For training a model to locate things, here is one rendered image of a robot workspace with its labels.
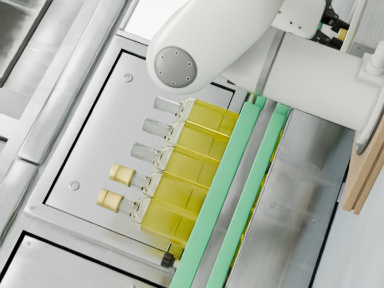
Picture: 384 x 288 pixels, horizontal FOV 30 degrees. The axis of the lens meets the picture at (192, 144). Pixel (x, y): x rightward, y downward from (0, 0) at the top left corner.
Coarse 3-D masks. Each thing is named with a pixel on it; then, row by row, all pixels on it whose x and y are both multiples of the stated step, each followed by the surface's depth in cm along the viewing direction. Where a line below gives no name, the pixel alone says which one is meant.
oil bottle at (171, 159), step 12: (156, 156) 139; (168, 156) 138; (180, 156) 138; (192, 156) 138; (156, 168) 138; (168, 168) 136; (180, 168) 137; (192, 168) 137; (204, 168) 137; (216, 168) 137; (192, 180) 136; (204, 180) 136
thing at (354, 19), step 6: (360, 0) 117; (366, 0) 119; (354, 6) 132; (360, 6) 117; (354, 12) 133; (360, 12) 116; (348, 18) 136; (354, 18) 116; (360, 18) 117; (354, 24) 115; (348, 30) 116; (354, 30) 115; (348, 36) 115; (354, 36) 116; (348, 42) 115; (342, 48) 117; (348, 48) 117
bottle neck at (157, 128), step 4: (148, 120) 142; (152, 120) 142; (144, 124) 141; (148, 124) 141; (152, 124) 141; (156, 124) 142; (160, 124) 142; (164, 124) 142; (144, 128) 142; (148, 128) 142; (152, 128) 141; (156, 128) 141; (160, 128) 141; (164, 128) 141; (148, 132) 142; (152, 132) 142; (156, 132) 141; (160, 132) 141; (164, 132) 141; (160, 136) 142; (164, 136) 141
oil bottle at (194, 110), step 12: (180, 108) 143; (192, 108) 142; (204, 108) 143; (216, 108) 143; (180, 120) 143; (192, 120) 141; (204, 120) 141; (216, 120) 142; (228, 120) 142; (228, 132) 141; (276, 144) 140
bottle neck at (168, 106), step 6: (162, 96) 145; (156, 102) 144; (162, 102) 144; (168, 102) 144; (174, 102) 144; (156, 108) 145; (162, 108) 144; (168, 108) 144; (174, 108) 144; (174, 114) 144
